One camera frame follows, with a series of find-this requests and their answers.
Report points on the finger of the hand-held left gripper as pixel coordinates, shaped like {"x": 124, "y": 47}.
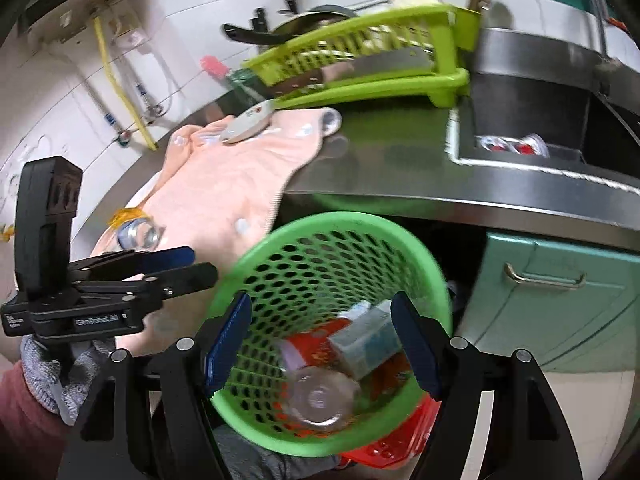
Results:
{"x": 195, "y": 275}
{"x": 170, "y": 256}

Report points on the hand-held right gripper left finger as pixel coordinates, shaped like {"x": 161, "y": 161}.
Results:
{"x": 227, "y": 345}

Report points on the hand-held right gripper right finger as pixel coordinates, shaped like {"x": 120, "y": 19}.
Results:
{"x": 420, "y": 345}

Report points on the blue and silver drink can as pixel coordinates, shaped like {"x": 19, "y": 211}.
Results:
{"x": 137, "y": 235}

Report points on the white milk carton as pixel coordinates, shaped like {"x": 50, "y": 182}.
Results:
{"x": 365, "y": 350}

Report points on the yellow plastic wrapper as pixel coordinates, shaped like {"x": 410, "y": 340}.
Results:
{"x": 122, "y": 217}

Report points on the clear pink plastic cup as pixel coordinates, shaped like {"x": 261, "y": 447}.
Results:
{"x": 320, "y": 400}

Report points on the green perforated plastic basket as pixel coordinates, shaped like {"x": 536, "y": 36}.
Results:
{"x": 320, "y": 255}

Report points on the person's left forearm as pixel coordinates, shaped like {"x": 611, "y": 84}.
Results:
{"x": 20, "y": 425}

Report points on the person's left hand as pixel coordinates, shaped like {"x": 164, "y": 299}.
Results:
{"x": 45, "y": 375}

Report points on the peach flower-print towel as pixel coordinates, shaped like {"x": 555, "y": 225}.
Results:
{"x": 225, "y": 185}

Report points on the red plastic stool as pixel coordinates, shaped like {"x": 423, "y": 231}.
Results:
{"x": 395, "y": 445}

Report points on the person's grey trouser leg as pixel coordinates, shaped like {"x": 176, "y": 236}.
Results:
{"x": 270, "y": 460}

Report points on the green cabinet drawer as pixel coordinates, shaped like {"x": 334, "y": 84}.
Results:
{"x": 575, "y": 320}

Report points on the white water heater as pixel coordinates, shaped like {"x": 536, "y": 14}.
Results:
{"x": 65, "y": 20}

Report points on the red and white packet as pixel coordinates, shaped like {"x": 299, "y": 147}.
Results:
{"x": 500, "y": 144}

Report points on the black frying pan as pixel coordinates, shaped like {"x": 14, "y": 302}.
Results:
{"x": 250, "y": 35}

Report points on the stainless steel sink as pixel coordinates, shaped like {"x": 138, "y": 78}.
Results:
{"x": 525, "y": 110}

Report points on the lime green dish rack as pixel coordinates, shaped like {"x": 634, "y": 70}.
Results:
{"x": 440, "y": 85}

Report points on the white bowl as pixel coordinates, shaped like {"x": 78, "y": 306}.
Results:
{"x": 415, "y": 1}

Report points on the metal faucet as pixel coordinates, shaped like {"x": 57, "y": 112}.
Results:
{"x": 602, "y": 35}

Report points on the metal wall valve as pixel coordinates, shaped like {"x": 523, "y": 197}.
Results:
{"x": 152, "y": 114}
{"x": 125, "y": 138}

